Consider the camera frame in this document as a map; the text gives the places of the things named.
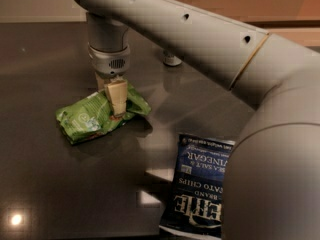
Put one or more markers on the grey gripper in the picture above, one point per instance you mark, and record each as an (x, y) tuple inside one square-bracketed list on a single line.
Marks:
[(108, 62)]

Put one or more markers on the green rice chip bag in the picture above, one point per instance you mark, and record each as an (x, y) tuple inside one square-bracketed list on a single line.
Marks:
[(92, 116)]

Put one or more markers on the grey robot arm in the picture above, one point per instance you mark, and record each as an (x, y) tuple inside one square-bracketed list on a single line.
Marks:
[(272, 181)]

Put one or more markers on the blue kettle chip bag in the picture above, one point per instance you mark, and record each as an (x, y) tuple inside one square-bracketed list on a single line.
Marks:
[(194, 208)]

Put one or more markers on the silver soda can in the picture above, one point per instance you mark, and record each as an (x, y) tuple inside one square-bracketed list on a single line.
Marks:
[(170, 60)]

